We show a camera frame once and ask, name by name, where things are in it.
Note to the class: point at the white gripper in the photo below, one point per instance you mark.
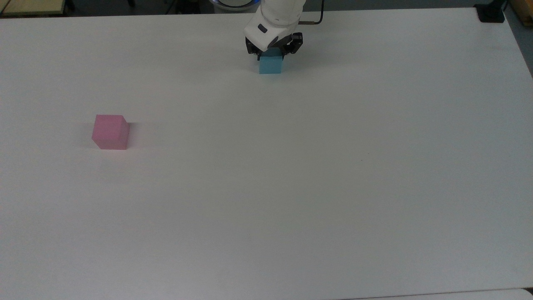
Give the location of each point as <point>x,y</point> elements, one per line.
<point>266,36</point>

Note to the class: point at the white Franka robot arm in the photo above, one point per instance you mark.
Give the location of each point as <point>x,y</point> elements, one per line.
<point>283,10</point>

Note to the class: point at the black clamp stand base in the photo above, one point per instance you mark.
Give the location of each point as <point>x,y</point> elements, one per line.
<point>490,12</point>

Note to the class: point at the pink foam cube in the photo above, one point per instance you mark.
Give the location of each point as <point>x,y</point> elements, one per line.
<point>110,133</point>

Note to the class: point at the blue foam cube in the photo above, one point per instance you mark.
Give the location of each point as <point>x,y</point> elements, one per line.
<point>270,65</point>

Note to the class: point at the light wooden table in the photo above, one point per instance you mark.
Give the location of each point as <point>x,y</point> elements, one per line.
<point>31,6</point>

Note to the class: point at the wooden board edge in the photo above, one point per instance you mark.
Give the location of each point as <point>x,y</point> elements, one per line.
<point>524,10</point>

